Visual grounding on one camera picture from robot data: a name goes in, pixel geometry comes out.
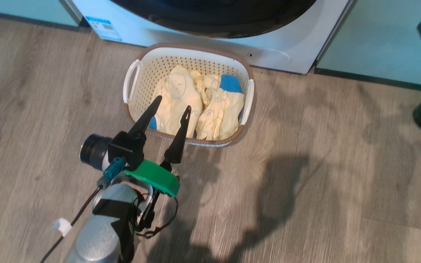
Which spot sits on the blue energy label sticker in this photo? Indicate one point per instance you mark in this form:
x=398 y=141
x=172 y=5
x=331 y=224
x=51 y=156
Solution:
x=104 y=29

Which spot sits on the cream baby clothes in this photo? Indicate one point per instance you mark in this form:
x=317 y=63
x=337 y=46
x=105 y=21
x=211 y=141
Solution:
x=170 y=109

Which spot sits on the white oval filter hatch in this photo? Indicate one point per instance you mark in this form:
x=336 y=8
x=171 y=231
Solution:
x=272 y=56

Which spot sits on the wide teal cabinet panel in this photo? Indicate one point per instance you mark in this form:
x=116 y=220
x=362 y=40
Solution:
x=378 y=36

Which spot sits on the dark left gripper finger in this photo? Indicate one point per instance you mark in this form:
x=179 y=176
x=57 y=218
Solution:
x=147 y=118
x=177 y=146

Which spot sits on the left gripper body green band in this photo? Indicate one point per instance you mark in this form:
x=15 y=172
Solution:
x=152 y=177

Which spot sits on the white washing machine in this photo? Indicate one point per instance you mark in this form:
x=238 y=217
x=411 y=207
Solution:
x=305 y=36

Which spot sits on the white perforated laundry basket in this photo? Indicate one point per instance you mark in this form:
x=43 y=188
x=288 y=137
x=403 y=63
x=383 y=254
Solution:
x=148 y=73

